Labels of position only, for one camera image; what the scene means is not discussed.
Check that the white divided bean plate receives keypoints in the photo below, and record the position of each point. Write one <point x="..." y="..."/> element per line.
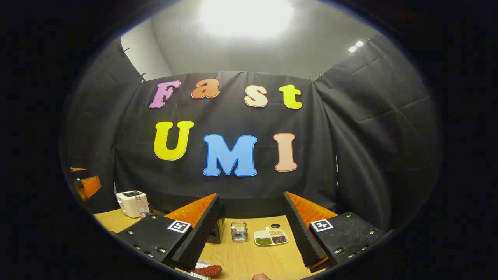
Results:
<point x="268" y="233"/>

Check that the clear plastic water bottle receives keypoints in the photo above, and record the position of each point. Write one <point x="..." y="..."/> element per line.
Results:
<point x="141" y="209"/>

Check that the white slotted tray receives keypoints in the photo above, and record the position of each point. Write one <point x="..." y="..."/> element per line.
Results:
<point x="200" y="265"/>

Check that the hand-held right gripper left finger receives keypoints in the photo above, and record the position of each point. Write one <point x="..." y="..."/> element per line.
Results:
<point x="200" y="239"/>

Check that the large ceiling light panel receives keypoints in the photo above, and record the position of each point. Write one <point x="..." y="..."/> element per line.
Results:
<point x="245" y="17"/>

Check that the black backdrop cloth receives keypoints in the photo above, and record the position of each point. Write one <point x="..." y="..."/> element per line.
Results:
<point x="233" y="116"/>

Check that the red meat piece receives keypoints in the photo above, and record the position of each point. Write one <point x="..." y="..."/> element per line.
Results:
<point x="210" y="270"/>

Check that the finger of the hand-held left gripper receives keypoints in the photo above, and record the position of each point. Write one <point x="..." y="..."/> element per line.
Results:
<point x="90" y="187"/>
<point x="78" y="170"/>

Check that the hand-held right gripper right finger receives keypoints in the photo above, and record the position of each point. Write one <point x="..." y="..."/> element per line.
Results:
<point x="300" y="233"/>

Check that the black electric oven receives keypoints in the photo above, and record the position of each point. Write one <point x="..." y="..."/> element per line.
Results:
<point x="218" y="231"/>

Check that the white toaster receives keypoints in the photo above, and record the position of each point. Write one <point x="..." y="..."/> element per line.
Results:
<point x="126" y="202"/>

